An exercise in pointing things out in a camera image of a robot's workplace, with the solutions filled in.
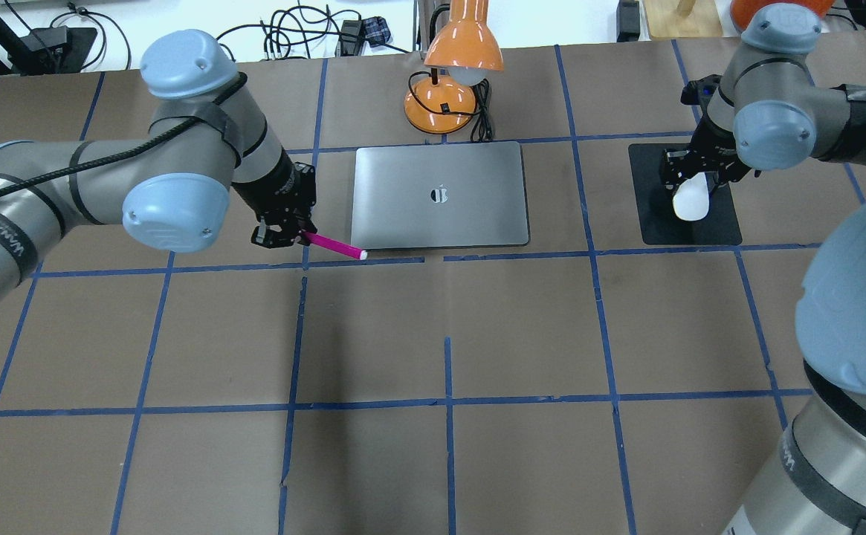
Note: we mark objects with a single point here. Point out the white computer mouse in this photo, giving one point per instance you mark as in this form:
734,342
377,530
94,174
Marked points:
691,198

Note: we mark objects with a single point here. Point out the black cable bundle background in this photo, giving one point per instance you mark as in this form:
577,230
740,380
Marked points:
269,30

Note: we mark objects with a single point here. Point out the wooden board background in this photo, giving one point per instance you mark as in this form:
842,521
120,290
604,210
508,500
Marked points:
681,19

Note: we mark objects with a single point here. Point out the orange object background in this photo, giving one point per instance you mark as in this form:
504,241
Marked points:
742,12

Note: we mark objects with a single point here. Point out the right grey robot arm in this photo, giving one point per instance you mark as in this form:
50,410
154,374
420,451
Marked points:
765,119

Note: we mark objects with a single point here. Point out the black power adapter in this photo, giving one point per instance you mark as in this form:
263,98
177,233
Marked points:
350,38

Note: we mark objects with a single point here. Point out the silver grey laptop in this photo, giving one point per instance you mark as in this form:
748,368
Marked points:
440,196

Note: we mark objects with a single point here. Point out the orange desk lamp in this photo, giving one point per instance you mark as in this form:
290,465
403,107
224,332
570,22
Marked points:
459,52

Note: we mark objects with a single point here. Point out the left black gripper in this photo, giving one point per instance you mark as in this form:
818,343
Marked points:
275,189

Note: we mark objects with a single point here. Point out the pink marker pen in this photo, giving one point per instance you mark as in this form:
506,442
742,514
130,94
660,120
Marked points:
335,246

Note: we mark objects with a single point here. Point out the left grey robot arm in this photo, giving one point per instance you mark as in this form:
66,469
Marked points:
171,190

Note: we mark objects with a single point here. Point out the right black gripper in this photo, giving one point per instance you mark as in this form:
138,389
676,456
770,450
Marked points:
709,151

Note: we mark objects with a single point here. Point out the black mousepad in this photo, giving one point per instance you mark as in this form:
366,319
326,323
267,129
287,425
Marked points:
657,222

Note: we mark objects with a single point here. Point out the black stand background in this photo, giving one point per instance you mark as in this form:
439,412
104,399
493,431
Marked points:
50,49

